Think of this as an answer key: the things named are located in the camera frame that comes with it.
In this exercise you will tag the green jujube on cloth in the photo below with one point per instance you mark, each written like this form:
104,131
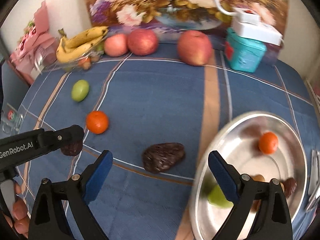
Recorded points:
80,90

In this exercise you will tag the pink flower bouquet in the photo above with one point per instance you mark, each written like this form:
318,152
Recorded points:
37,47

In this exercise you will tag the large wrinkled dark date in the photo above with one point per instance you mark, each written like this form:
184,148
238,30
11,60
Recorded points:
159,158

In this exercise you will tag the green jujube in plate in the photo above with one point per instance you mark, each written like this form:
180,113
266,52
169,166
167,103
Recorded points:
217,198

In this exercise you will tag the red apple right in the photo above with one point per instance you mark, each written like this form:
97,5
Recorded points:
194,48

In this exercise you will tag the dark red apple middle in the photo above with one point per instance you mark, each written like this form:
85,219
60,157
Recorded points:
142,42

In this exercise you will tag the silver metal plate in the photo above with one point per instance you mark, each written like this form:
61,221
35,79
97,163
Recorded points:
237,143

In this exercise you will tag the white power adapter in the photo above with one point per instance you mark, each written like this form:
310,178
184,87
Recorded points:
247,23

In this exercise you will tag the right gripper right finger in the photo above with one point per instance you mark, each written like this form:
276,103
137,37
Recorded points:
272,220

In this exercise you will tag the orange tangerine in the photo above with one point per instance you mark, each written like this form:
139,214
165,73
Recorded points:
268,143
97,122

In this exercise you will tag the blue plaid tablecloth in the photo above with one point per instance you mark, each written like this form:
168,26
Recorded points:
153,100

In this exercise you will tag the yellow banana bunch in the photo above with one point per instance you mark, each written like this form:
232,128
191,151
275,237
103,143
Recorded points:
80,43

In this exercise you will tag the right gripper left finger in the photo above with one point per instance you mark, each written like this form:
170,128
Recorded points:
48,218

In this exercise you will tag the smartphone on stand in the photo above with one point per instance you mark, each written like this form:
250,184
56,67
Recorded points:
313,190

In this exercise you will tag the teal house-shaped box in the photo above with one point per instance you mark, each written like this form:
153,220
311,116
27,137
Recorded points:
243,54

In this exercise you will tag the brown red date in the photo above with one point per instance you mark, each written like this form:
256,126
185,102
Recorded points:
72,149

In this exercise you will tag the floral painting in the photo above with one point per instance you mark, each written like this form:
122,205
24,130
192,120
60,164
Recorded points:
168,18

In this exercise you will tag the small dark date in plate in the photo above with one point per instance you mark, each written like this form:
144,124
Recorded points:
289,186

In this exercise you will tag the pale red apple left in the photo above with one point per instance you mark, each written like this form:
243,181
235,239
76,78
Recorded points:
116,45

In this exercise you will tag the clear plastic fruit tray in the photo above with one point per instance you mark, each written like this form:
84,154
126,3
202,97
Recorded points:
81,57

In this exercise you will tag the left human hand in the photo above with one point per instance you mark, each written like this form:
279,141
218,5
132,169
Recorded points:
19,214

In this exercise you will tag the clear acrylic sign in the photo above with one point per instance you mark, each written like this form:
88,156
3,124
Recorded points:
11,120

